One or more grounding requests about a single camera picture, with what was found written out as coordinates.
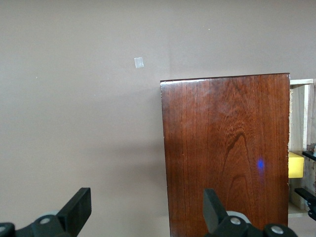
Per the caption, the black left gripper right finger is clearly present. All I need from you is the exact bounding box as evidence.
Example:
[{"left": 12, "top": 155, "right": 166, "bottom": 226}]
[{"left": 202, "top": 188, "right": 300, "bottom": 237}]

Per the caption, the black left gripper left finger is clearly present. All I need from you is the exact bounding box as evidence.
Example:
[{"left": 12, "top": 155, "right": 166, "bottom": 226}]
[{"left": 0, "top": 187, "right": 92, "bottom": 237}]

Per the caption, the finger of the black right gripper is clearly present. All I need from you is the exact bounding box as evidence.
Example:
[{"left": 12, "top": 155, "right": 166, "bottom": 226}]
[
  {"left": 295, "top": 188, "right": 316, "bottom": 207},
  {"left": 302, "top": 150, "right": 316, "bottom": 162}
]

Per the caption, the yellow block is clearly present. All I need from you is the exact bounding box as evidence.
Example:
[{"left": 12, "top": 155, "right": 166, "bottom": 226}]
[{"left": 288, "top": 151, "right": 305, "bottom": 179}]

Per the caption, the dark brown wooden cabinet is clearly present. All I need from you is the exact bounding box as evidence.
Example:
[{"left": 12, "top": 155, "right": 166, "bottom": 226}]
[{"left": 159, "top": 72, "right": 290, "bottom": 237}]

